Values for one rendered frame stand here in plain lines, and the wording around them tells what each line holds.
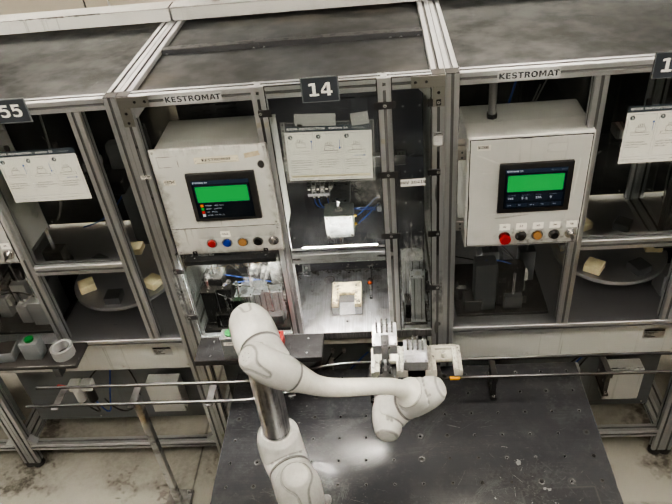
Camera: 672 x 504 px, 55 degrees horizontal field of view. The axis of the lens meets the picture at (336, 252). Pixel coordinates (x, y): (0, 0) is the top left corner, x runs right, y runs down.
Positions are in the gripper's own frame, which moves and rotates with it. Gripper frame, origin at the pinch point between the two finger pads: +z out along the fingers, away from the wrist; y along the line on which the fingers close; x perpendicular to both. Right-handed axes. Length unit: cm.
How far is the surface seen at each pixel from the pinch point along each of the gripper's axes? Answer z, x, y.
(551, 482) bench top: -38, -59, -34
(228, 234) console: 21, 57, 41
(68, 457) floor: 24, 174, -105
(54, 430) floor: 42, 190, -105
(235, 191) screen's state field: 20, 51, 62
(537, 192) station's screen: 20, -56, 55
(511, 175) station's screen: 20, -46, 62
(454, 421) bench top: -9.5, -26.5, -35.2
